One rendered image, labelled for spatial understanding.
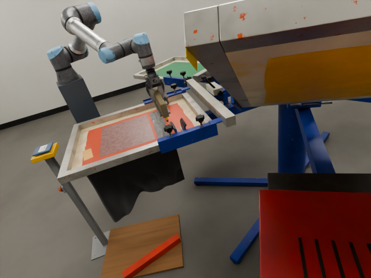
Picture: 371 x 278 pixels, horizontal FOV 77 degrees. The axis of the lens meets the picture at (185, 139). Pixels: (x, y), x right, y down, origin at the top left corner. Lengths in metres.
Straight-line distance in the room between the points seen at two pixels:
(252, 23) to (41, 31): 5.03
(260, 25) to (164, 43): 4.94
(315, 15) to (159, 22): 4.91
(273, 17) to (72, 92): 1.74
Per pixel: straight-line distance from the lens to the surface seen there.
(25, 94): 5.57
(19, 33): 5.31
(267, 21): 0.26
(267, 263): 0.54
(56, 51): 1.89
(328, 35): 0.30
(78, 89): 1.91
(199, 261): 1.83
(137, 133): 1.36
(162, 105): 1.16
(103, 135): 1.48
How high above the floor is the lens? 1.58
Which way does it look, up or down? 32 degrees down
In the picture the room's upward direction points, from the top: 14 degrees counter-clockwise
